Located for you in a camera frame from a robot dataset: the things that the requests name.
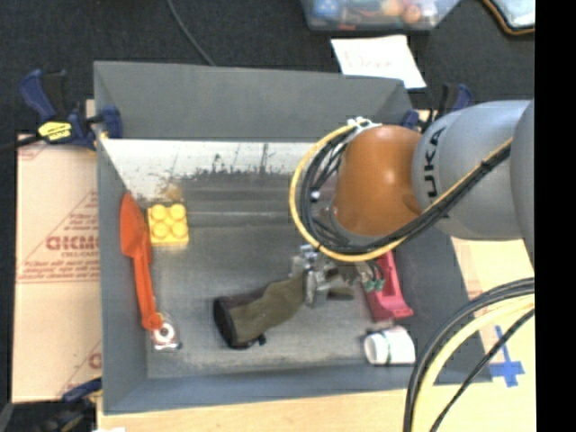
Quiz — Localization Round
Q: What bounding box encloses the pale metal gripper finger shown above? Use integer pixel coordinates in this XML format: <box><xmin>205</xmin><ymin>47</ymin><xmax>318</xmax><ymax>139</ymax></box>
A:
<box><xmin>304</xmin><ymin>274</ymin><xmax>334</xmax><ymax>308</ymax></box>
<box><xmin>290</xmin><ymin>243</ymin><xmax>324</xmax><ymax>280</ymax></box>

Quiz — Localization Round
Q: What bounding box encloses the olive green sock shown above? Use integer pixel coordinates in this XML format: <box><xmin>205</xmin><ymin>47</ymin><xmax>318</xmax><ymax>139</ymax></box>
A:
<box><xmin>211</xmin><ymin>273</ymin><xmax>312</xmax><ymax>351</ymax></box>

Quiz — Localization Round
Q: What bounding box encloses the pink-red plastic block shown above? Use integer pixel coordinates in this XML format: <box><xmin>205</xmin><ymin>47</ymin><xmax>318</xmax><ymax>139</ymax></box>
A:
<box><xmin>361</xmin><ymin>249</ymin><xmax>415</xmax><ymax>323</ymax></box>

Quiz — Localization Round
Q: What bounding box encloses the white plastic pipe fitting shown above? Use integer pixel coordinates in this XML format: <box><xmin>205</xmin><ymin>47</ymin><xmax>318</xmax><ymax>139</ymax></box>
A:
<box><xmin>363</xmin><ymin>325</ymin><xmax>417</xmax><ymax>366</ymax></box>

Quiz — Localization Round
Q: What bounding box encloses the yellow toy building brick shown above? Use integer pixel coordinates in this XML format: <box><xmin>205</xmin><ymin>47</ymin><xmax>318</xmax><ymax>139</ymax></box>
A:
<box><xmin>147</xmin><ymin>202</ymin><xmax>191</xmax><ymax>248</ymax></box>

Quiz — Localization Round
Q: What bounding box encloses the grey metal bin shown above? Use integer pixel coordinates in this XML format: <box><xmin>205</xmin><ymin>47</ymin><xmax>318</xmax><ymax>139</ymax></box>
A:
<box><xmin>93</xmin><ymin>60</ymin><xmax>492</xmax><ymax>416</ymax></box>

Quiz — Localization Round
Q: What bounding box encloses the orange toy shovel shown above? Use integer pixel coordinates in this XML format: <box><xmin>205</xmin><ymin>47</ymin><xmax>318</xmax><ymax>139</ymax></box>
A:
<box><xmin>119</xmin><ymin>192</ymin><xmax>164</xmax><ymax>332</ymax></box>

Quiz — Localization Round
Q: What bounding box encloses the brown cardboard board, red print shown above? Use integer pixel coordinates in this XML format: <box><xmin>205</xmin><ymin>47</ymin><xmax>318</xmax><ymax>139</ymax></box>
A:
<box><xmin>11</xmin><ymin>133</ymin><xmax>104</xmax><ymax>405</ymax></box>

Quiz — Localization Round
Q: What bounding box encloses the white ring in clear packet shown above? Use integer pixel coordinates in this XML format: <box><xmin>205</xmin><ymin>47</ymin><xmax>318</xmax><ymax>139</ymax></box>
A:
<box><xmin>149</xmin><ymin>314</ymin><xmax>184</xmax><ymax>353</ymax></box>

